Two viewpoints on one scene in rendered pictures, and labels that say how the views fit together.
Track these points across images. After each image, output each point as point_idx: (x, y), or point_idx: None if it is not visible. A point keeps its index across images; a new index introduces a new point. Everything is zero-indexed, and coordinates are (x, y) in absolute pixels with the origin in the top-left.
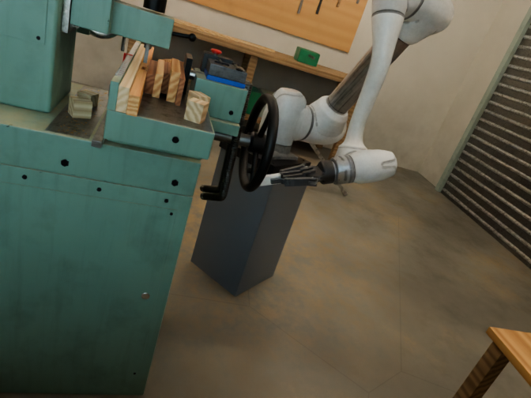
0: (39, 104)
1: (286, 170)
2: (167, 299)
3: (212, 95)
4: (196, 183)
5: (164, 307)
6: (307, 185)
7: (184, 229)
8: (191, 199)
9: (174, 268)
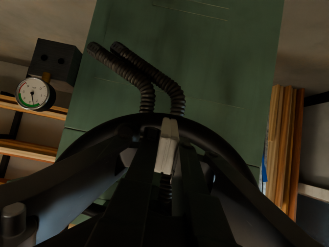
0: None
1: (116, 179)
2: (279, 32)
3: None
4: (257, 183)
5: (281, 21)
6: (298, 233)
7: (266, 126)
8: (261, 164)
9: (273, 74)
